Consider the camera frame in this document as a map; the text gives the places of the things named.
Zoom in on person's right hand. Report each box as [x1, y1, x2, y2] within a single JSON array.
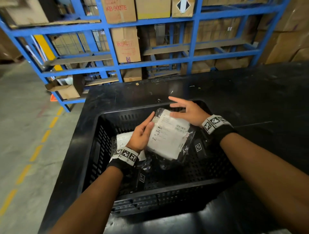
[[168, 96, 211, 128]]

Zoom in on large open cardboard box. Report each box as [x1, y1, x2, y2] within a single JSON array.
[[0, 0, 50, 27]]

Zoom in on left wrist strap with markers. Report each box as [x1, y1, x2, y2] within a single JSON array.
[[106, 147, 140, 176]]

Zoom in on person's right forearm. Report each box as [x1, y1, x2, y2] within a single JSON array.
[[220, 132, 309, 234]]

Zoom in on stack of brown cartons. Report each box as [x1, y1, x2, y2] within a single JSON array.
[[0, 29, 23, 63], [256, 0, 309, 64]]

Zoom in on blue metal shelf rack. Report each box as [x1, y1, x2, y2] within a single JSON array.
[[0, 0, 290, 113]]

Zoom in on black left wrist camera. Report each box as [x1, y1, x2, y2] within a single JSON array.
[[134, 168, 149, 193]]

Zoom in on person's left hand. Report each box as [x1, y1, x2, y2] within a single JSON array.
[[125, 111, 156, 154]]

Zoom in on diamond label cardboard box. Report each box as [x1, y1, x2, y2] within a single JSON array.
[[171, 0, 195, 18]]

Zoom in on person's left forearm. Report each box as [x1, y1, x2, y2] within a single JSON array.
[[48, 166, 124, 234]]

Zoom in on yellow striped cardboard box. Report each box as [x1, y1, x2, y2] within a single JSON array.
[[135, 0, 171, 20]]

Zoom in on black plastic crate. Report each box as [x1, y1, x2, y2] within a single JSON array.
[[82, 100, 242, 217]]

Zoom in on small plain cardboard box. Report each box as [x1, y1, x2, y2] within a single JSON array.
[[122, 68, 143, 82]]

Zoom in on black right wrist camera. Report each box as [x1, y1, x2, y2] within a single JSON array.
[[192, 137, 211, 161]]

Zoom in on wrist strap with markers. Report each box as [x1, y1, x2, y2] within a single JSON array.
[[201, 114, 239, 146], [106, 147, 140, 176]]

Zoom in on tall red printed cardboard box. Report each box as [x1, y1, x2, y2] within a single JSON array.
[[110, 26, 142, 64]]

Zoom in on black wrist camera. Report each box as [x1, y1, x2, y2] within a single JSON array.
[[192, 137, 211, 161], [134, 168, 149, 193]]

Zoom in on red lettered cardboard box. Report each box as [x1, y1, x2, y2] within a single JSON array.
[[101, 0, 137, 24]]

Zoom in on right wrist strap with markers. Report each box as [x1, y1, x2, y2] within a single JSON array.
[[201, 114, 239, 146]]

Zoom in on plastic wrapped carton pallet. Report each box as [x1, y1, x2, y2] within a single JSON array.
[[181, 17, 256, 74]]

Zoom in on yellow post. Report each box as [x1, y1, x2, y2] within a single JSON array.
[[33, 35, 63, 71]]

